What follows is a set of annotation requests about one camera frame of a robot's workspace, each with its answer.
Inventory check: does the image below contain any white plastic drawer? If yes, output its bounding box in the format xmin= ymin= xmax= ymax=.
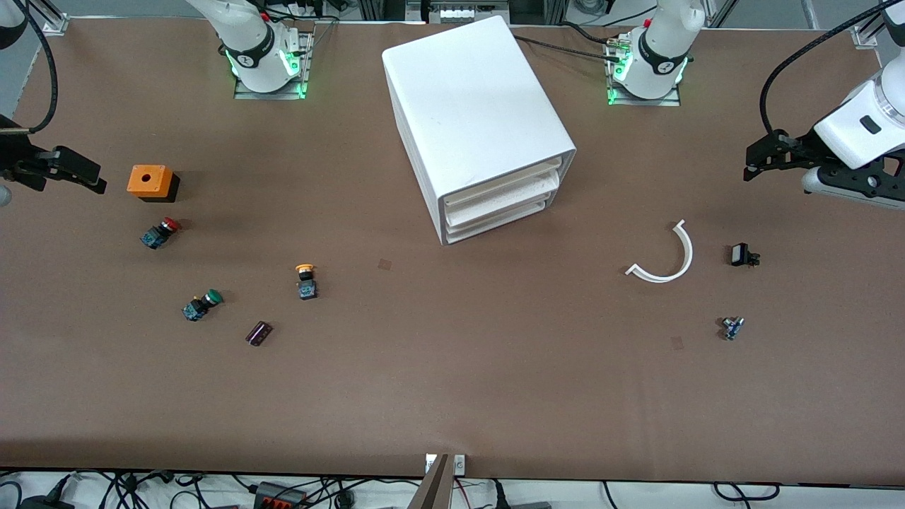
xmin=445 ymin=185 xmax=561 ymax=228
xmin=443 ymin=157 xmax=566 ymax=213
xmin=447 ymin=200 xmax=549 ymax=245

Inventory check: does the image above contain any red push button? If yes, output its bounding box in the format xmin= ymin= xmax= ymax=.
xmin=139 ymin=217 xmax=182 ymax=250

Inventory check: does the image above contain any green push button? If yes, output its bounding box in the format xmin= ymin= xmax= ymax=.
xmin=182 ymin=289 xmax=224 ymax=322

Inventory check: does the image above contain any white drawer cabinet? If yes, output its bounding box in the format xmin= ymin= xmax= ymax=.
xmin=382 ymin=16 xmax=577 ymax=246

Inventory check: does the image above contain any orange box with hole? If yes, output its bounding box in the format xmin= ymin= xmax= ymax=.
xmin=127 ymin=165 xmax=180 ymax=204

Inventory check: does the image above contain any white curved plastic strip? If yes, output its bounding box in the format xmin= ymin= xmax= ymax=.
xmin=626 ymin=219 xmax=694 ymax=284

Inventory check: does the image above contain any white power strip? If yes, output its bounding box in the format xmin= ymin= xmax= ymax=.
xmin=407 ymin=0 xmax=511 ymax=25

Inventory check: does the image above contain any black red connector box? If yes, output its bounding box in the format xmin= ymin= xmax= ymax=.
xmin=255 ymin=481 xmax=306 ymax=509

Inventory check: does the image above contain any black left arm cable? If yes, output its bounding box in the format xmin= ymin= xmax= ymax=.
xmin=760 ymin=0 xmax=905 ymax=136

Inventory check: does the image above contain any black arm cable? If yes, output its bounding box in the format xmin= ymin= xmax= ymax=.
xmin=760 ymin=0 xmax=905 ymax=136
xmin=20 ymin=0 xmax=59 ymax=135

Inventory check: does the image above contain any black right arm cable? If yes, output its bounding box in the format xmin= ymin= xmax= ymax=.
xmin=20 ymin=0 xmax=59 ymax=135

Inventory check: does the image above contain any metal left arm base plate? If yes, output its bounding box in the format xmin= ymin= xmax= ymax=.
xmin=607 ymin=35 xmax=682 ymax=107

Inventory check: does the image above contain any aluminium frame profile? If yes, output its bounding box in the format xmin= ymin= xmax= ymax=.
xmin=25 ymin=0 xmax=70 ymax=36
xmin=852 ymin=0 xmax=893 ymax=49

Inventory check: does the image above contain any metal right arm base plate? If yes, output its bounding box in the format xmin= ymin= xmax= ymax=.
xmin=233 ymin=32 xmax=312 ymax=100

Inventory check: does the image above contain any black cable on table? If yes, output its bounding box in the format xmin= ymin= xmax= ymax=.
xmin=513 ymin=25 xmax=623 ymax=63

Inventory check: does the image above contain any black floor cable loop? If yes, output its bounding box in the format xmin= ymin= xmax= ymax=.
xmin=713 ymin=482 xmax=781 ymax=503

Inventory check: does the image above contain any brown camera post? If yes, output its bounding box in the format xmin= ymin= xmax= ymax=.
xmin=409 ymin=454 xmax=451 ymax=509

